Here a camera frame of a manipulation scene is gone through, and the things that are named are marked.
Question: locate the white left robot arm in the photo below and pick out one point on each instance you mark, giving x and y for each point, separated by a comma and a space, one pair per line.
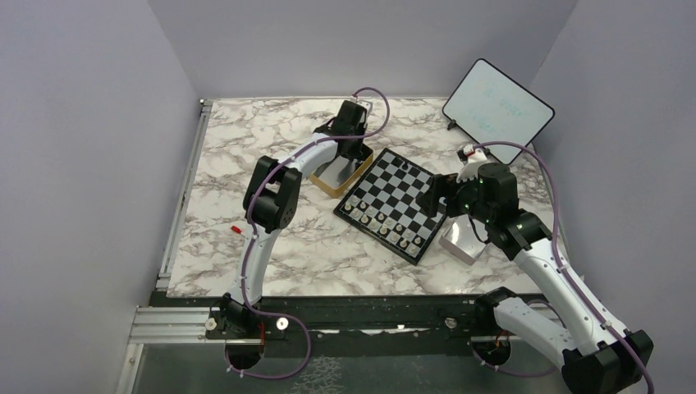
271, 199

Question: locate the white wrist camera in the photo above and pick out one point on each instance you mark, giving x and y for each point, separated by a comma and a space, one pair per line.
472, 159

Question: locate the small whiteboard on stand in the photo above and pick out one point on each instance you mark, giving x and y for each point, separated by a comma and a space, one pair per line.
488, 105

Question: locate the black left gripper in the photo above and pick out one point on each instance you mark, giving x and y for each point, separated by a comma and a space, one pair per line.
354, 150

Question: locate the aluminium frame rail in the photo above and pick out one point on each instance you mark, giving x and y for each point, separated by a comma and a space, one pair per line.
178, 219

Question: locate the black and white chessboard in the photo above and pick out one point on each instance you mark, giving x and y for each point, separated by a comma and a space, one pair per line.
393, 191

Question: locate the silver metal tin lid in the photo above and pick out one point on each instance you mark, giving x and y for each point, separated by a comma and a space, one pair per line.
464, 239

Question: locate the yellow metal tin box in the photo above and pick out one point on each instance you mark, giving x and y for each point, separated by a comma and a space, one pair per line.
336, 177

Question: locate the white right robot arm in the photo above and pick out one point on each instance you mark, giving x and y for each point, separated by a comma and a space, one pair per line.
595, 352

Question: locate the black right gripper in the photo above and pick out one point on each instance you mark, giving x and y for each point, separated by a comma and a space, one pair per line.
443, 185

